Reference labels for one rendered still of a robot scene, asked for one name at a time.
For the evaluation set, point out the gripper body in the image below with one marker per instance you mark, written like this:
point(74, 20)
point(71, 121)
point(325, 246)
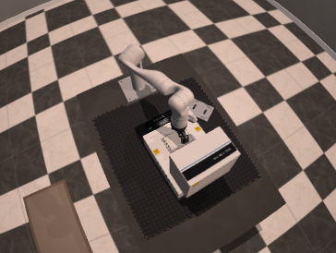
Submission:
point(180, 130)

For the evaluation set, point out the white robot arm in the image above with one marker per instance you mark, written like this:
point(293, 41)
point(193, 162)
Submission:
point(131, 58)

